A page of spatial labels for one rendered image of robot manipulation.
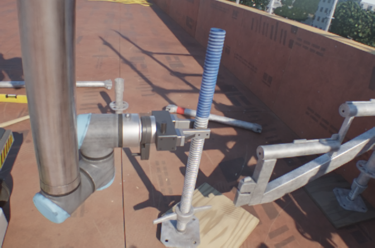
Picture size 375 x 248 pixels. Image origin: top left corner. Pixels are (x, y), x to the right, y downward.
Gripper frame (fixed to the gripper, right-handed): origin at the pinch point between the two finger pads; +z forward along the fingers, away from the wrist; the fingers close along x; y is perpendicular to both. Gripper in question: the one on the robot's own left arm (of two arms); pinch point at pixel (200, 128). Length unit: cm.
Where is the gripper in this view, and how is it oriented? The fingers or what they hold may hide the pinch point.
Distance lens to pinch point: 70.6
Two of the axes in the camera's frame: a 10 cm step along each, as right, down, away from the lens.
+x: -2.4, -4.8, 8.4
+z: 9.6, 0.0, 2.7
